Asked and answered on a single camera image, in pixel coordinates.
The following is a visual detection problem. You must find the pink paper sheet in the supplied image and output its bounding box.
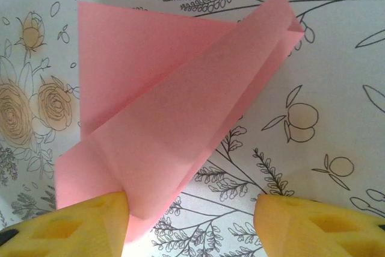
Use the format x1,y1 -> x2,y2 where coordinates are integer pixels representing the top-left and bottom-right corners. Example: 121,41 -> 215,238
55,0 -> 304,244

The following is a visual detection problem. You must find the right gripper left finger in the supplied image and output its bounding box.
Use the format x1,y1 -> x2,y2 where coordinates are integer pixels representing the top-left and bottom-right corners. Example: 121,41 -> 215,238
0,192 -> 131,257

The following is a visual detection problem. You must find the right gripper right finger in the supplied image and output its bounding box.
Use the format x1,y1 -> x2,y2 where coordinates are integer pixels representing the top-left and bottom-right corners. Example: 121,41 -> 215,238
254,193 -> 385,257

